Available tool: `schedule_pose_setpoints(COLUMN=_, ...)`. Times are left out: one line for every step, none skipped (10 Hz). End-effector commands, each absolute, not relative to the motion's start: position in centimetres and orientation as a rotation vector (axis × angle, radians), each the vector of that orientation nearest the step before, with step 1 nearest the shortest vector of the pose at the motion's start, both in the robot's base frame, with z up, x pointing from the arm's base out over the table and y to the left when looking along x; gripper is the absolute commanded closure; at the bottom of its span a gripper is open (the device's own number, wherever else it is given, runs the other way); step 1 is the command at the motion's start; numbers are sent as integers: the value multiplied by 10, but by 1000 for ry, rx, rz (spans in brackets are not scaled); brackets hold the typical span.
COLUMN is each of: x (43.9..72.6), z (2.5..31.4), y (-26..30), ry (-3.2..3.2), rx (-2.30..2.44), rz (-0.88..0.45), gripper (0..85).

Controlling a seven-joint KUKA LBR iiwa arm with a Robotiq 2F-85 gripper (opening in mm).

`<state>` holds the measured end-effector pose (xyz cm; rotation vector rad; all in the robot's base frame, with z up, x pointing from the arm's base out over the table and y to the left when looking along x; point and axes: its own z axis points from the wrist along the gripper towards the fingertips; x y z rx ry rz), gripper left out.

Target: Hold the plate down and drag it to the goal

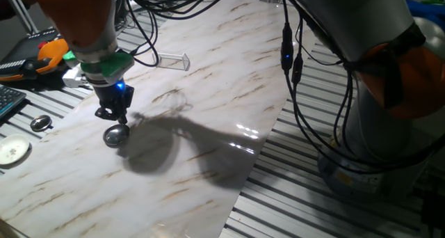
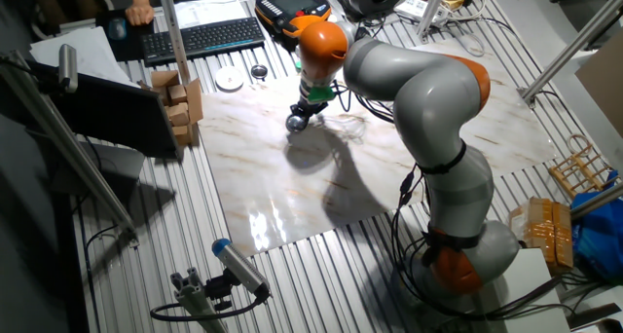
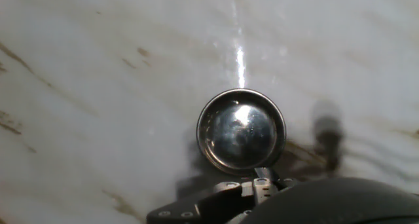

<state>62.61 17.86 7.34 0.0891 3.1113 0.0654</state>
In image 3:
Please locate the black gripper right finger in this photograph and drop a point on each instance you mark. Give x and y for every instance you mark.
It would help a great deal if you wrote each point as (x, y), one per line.
(266, 173)

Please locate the small round steel plate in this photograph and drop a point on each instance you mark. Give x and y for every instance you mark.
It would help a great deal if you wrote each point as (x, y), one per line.
(240, 132)

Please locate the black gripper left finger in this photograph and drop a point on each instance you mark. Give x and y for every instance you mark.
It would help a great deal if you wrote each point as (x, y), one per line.
(216, 204)

